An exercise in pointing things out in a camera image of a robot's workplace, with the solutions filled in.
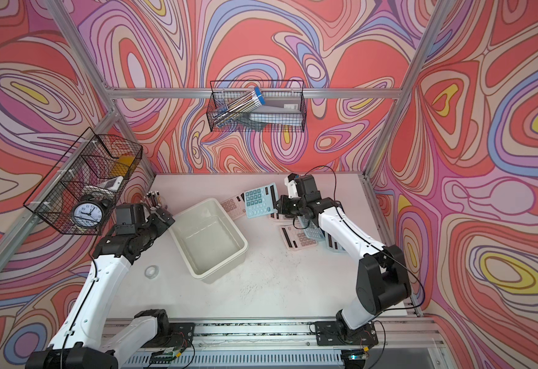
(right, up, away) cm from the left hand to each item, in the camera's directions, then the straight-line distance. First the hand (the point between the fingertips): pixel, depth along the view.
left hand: (165, 221), depth 79 cm
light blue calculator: (+32, +6, +10) cm, 34 cm away
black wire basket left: (-24, +10, -6) cm, 27 cm away
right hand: (+39, +4, +7) cm, 40 cm away
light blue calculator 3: (+62, -11, +13) cm, 64 cm away
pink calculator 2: (+47, -9, +15) cm, 51 cm away
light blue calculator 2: (+53, -5, +15) cm, 56 cm away
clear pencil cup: (-11, +7, +14) cm, 19 cm away
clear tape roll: (-9, -20, +8) cm, 24 cm away
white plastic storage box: (+10, -10, +20) cm, 24 cm away
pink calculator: (+20, +4, +26) cm, 33 cm away
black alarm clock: (-18, +4, -11) cm, 21 cm away
